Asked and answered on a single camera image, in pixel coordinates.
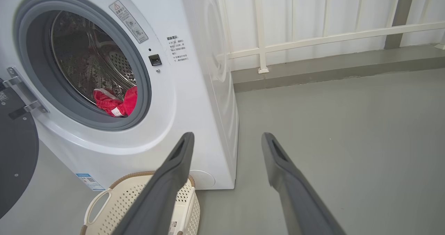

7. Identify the blue energy label sticker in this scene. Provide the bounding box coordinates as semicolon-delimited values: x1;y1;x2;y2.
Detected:
76;173;105;191

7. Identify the cream perforated laundry basket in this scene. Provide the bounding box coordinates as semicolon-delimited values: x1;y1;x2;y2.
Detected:
80;171;201;235

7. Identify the white washing machine body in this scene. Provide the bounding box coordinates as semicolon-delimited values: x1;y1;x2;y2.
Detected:
0;0;240;191

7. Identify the white metal railing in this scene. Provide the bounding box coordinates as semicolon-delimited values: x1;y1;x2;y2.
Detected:
216;0;445;74

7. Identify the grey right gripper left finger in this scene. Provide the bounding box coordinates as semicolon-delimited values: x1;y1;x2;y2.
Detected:
111;132;195;235

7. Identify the red garment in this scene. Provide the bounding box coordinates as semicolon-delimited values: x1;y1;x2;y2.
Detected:
93;86;138;118

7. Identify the black round washer door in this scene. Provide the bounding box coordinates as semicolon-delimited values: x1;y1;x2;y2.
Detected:
0;79;39;219

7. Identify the round white filter cover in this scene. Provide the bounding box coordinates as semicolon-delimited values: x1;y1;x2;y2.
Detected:
189;170;216;189

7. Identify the black printed text label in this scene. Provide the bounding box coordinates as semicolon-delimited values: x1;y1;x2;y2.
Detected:
166;36;190;62

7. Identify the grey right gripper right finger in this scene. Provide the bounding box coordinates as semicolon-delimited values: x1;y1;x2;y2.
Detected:
261;132;346;235

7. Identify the grey rubber door seal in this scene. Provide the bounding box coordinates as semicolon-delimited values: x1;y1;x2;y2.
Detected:
13;0;152;131

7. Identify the silver door hinge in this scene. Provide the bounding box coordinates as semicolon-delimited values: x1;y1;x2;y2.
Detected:
3;66;48;114

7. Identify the grey warning sticker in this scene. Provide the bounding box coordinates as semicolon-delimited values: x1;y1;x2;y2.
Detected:
109;0;149;43

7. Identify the steel perforated washer drum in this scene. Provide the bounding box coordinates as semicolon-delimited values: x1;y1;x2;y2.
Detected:
50;11;138;117

